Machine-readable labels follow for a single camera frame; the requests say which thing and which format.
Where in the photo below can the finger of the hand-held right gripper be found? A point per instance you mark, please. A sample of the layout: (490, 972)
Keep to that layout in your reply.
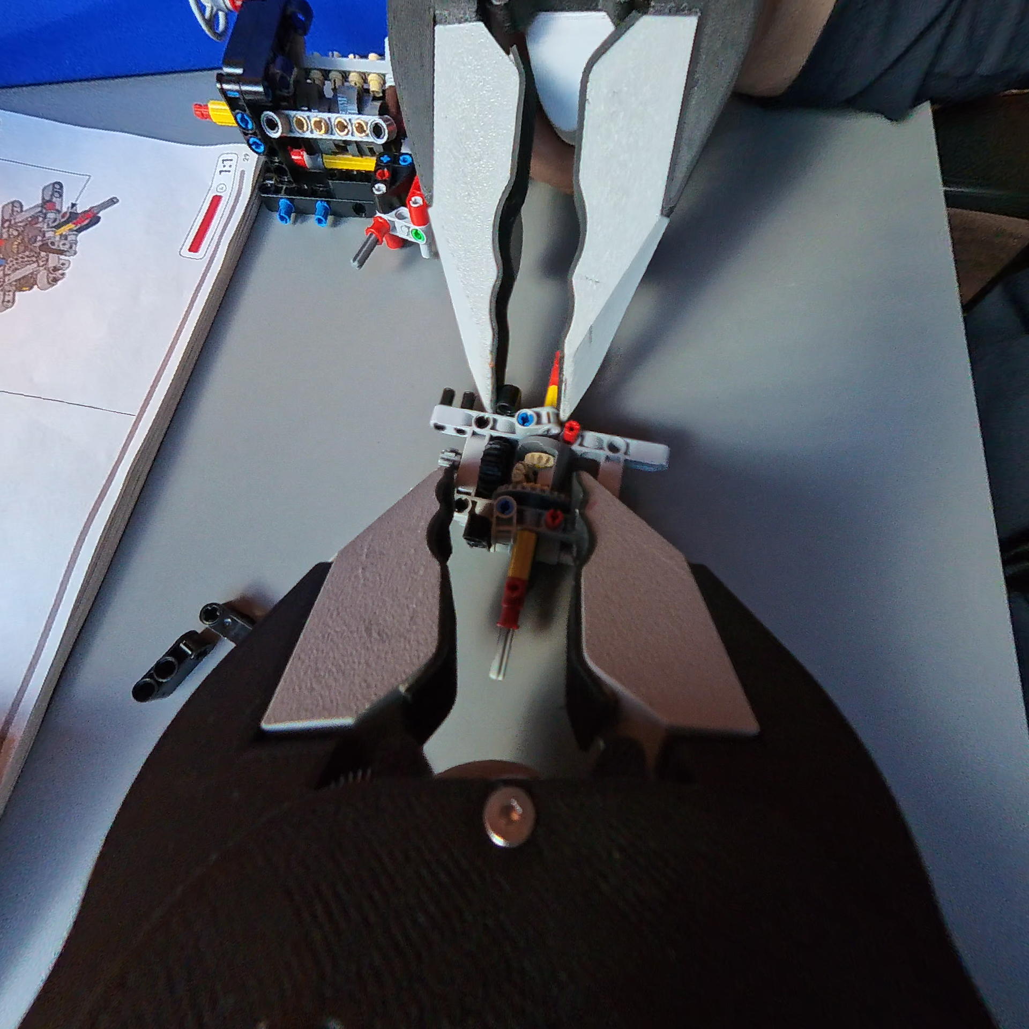
(474, 201)
(627, 201)

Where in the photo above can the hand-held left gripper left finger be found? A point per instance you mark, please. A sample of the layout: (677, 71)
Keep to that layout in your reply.
(362, 635)

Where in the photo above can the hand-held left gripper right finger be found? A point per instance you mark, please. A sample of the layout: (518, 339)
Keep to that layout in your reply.
(659, 635)

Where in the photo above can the small grey toy brick model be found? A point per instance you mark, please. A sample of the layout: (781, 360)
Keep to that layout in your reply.
(526, 482)

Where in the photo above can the person's right forearm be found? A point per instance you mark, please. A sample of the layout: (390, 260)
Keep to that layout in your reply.
(844, 48)

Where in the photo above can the black toy brick connector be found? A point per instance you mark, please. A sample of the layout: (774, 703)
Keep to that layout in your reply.
(173, 666)
(229, 619)

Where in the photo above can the large black toy brick model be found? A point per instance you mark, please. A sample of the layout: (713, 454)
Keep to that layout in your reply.
(321, 129)

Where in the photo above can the instruction booklet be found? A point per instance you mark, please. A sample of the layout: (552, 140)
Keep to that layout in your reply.
(96, 338)

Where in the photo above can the blue box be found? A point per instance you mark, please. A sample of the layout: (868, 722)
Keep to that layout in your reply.
(104, 40)

